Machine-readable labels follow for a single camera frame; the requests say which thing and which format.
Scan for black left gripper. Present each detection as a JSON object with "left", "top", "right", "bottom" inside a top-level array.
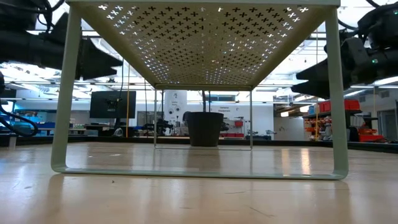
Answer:
[{"left": 36, "top": 11, "right": 124, "bottom": 82}]

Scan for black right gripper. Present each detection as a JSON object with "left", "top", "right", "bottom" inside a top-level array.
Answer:
[{"left": 290, "top": 36, "right": 398, "bottom": 101}]

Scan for black storage rack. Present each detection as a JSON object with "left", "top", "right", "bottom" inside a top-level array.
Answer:
[{"left": 302, "top": 108, "right": 363, "bottom": 141}]

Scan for black background monitor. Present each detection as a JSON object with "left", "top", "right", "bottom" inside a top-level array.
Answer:
[{"left": 90, "top": 90, "right": 137, "bottom": 119}]

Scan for orange storage bins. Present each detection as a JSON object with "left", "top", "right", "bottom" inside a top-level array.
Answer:
[{"left": 358, "top": 128, "right": 386, "bottom": 141}]

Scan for blue storage shelf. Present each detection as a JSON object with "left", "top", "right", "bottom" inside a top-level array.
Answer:
[{"left": 14, "top": 108, "right": 55, "bottom": 137}]

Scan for green perforated metal shelf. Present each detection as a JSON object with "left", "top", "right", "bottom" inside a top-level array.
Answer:
[{"left": 50, "top": 0, "right": 350, "bottom": 181}]

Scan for black plant pot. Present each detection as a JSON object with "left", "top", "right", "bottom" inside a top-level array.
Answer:
[{"left": 185, "top": 90, "right": 225, "bottom": 148}]

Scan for black aluminium table frame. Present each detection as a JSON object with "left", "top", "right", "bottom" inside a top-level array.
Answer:
[{"left": 0, "top": 133, "right": 398, "bottom": 154}]

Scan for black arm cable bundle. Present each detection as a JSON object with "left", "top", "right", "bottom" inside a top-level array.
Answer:
[{"left": 0, "top": 105, "right": 39, "bottom": 138}]

